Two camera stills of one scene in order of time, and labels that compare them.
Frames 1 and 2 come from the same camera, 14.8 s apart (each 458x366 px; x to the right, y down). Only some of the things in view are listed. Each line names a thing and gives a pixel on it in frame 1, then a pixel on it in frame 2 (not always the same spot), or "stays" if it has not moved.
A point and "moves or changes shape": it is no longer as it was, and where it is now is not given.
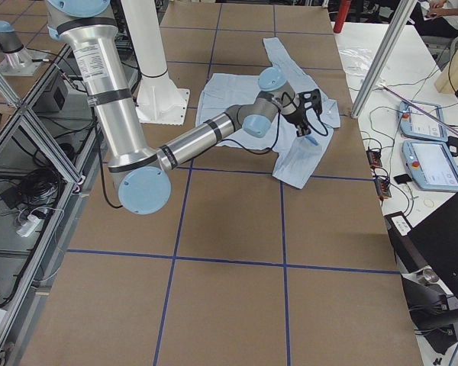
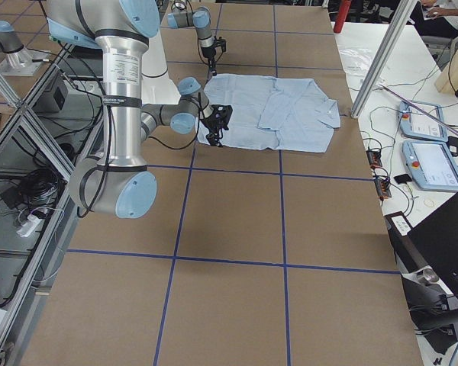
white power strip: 30,226 stays
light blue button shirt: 298,157 moves or changes shape
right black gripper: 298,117 to 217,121
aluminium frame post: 383,56 stays
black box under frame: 56,97 stays
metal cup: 430,275 stays
